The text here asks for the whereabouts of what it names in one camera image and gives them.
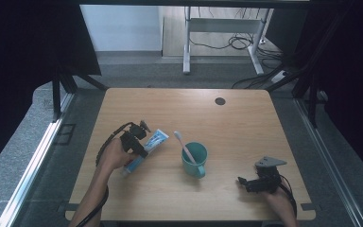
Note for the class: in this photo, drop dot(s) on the person's left hand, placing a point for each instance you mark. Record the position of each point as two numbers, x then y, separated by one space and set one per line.
115 156

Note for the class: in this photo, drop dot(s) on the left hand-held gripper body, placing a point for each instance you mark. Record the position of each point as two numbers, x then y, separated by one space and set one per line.
133 135

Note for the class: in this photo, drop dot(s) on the aluminium rail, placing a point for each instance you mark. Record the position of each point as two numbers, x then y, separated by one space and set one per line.
31 170
327 164

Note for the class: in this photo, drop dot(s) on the white power strip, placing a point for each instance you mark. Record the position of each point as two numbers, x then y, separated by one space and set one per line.
279 76

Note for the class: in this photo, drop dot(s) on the round black table grommet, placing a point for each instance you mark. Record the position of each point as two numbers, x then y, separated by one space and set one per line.
220 101

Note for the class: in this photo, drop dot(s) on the black curtain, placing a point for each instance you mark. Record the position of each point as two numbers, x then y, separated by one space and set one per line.
25 63
349 78

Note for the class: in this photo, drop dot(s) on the white toothbrush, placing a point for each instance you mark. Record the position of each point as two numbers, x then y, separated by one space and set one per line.
184 147

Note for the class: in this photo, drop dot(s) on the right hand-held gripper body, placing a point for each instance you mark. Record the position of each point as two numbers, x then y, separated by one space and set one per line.
267 181

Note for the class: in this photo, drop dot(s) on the black metal stand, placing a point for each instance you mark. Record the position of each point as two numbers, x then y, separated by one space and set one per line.
312 101
56 101

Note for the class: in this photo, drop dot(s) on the white metal desk frame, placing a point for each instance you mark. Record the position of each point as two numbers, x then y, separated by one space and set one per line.
223 25

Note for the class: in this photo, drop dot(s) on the person's right hand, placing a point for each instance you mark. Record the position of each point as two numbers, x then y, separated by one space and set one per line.
279 198

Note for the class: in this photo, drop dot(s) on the blue and white toothpaste tube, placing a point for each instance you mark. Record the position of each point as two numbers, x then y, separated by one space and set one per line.
157 139

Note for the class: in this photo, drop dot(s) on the teal cup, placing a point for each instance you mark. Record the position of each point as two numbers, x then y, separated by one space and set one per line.
191 170

